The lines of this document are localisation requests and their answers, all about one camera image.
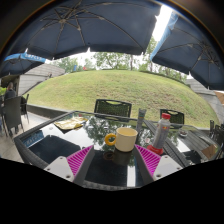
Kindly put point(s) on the blue umbrella with white print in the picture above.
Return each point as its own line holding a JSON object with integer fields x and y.
{"x": 20, "y": 63}

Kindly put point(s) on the dark slatted chair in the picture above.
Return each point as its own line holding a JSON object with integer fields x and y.
{"x": 217, "y": 130}

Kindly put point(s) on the grey squeeze tube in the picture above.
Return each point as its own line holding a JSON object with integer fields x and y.
{"x": 141, "y": 120}

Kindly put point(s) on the dark wicker chair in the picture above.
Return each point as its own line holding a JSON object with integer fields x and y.
{"x": 12, "y": 113}

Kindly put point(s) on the large navy patio umbrella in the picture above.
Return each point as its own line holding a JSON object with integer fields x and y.
{"x": 193, "y": 56}
{"x": 86, "y": 26}

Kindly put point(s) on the yellow crumpled packet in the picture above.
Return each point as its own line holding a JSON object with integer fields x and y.
{"x": 70, "y": 123}

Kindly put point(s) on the black mesh patio chair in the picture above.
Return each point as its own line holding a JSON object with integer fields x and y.
{"x": 173, "y": 117}
{"x": 112, "y": 108}

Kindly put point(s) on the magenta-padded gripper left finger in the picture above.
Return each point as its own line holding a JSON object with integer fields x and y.
{"x": 60, "y": 166}

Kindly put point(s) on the person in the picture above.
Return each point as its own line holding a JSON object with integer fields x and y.
{"x": 9, "y": 91}

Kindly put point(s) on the small glass ashtray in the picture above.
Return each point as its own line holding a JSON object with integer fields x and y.
{"x": 183, "y": 133}

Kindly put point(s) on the clear red-capped drink bottle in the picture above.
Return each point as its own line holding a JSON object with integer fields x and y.
{"x": 161, "y": 131}

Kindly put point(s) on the flat round red coaster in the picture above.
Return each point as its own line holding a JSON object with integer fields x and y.
{"x": 155, "y": 150}

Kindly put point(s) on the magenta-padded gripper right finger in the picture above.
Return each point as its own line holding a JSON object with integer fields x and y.
{"x": 166, "y": 165}

